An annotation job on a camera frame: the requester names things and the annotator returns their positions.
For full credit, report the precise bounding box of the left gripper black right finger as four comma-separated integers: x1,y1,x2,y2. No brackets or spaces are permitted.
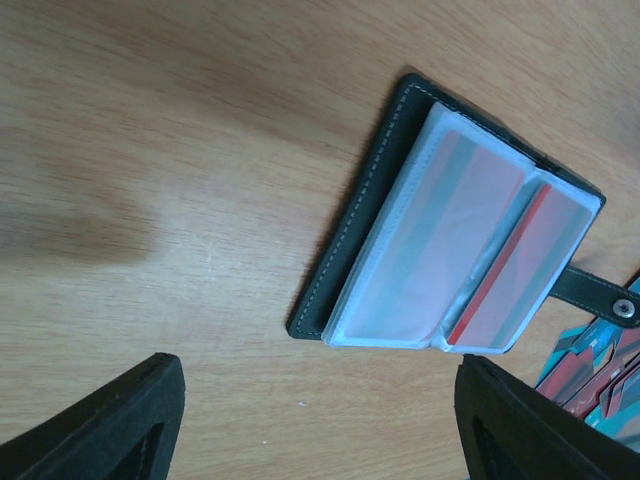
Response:
454,354,639,479

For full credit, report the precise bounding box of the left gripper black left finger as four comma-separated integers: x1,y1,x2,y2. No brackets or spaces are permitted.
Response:
1,353,186,479

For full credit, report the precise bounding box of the red VIP card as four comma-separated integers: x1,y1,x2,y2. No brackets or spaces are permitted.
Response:
345,131,531,342
447,184,601,353

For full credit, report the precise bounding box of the black leather card holder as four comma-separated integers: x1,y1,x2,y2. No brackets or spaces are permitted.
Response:
285,72,640,357

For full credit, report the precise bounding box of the red chip card bottom centre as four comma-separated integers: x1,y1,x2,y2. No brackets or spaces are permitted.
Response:
565,352,639,420

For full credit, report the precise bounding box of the red card black stripe upright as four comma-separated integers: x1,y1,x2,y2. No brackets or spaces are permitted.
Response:
536,346,594,405

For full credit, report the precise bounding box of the teal card stripe bottom centre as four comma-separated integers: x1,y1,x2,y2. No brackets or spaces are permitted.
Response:
585,401,639,452

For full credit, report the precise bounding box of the blue card under red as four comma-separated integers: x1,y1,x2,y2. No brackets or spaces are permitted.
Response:
550,267,639,357

